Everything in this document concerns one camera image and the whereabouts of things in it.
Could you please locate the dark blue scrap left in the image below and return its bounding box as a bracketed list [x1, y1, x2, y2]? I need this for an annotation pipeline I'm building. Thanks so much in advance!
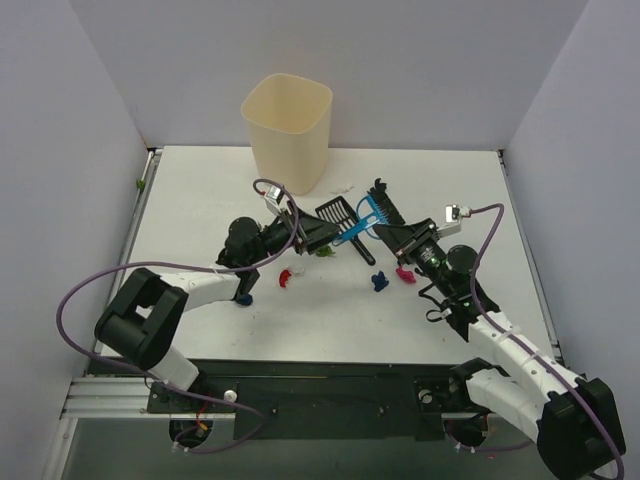
[234, 294, 253, 307]

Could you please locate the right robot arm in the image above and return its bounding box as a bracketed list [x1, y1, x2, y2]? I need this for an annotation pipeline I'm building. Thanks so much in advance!
[367, 181, 626, 479]

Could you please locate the dark blue scrap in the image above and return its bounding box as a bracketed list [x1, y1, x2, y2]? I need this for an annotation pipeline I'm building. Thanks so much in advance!
[371, 271, 389, 293]
[234, 294, 253, 307]

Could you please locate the blue hand brush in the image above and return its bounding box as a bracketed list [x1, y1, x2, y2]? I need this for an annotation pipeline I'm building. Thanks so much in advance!
[332, 194, 391, 247]

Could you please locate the cream plastic waste bin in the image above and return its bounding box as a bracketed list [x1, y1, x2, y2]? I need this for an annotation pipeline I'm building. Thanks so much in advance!
[241, 73, 333, 195]

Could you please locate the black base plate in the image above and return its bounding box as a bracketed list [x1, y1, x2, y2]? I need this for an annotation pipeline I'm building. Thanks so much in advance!
[147, 360, 490, 445]

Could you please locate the black slotted dustpan scoop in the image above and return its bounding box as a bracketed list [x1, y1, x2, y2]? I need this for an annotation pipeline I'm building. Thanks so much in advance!
[315, 196, 376, 266]

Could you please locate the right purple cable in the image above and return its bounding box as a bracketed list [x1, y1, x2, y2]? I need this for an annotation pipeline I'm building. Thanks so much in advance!
[449, 202, 626, 479]

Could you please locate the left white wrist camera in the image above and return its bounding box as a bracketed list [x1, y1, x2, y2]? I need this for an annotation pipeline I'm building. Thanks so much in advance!
[263, 185, 284, 215]

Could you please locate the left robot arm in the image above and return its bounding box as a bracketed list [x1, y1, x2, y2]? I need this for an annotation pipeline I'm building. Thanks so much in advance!
[94, 211, 340, 412]

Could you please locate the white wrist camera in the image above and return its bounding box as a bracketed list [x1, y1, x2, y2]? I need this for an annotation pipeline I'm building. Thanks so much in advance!
[438, 204, 471, 238]
[263, 185, 284, 215]

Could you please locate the white paper scrap near bin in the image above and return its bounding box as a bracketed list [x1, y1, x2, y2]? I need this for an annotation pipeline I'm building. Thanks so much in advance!
[331, 183, 355, 195]

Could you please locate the purple cable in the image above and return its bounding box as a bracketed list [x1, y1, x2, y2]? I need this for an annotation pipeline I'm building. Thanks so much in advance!
[55, 178, 301, 454]
[449, 202, 626, 479]

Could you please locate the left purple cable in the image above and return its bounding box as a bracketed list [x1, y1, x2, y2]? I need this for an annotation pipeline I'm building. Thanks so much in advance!
[55, 178, 301, 454]

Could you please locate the dark blue scrap centre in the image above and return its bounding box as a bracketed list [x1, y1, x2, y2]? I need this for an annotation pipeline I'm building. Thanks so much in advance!
[371, 271, 389, 293]

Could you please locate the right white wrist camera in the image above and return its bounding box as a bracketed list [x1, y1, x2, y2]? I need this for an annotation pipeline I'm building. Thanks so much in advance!
[438, 204, 471, 238]

